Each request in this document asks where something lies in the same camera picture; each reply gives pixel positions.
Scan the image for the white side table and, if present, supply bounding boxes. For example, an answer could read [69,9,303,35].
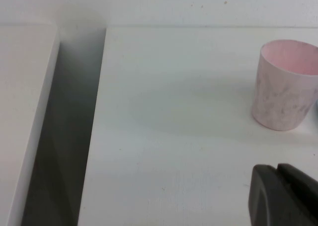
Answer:
[0,24,61,226]

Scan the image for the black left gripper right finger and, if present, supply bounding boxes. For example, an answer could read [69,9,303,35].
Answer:
[277,163,318,218]

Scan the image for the pink speckled plastic cup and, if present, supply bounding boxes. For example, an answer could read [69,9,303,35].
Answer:
[250,39,318,132]

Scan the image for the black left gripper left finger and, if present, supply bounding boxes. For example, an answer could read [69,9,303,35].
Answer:
[248,164,318,226]

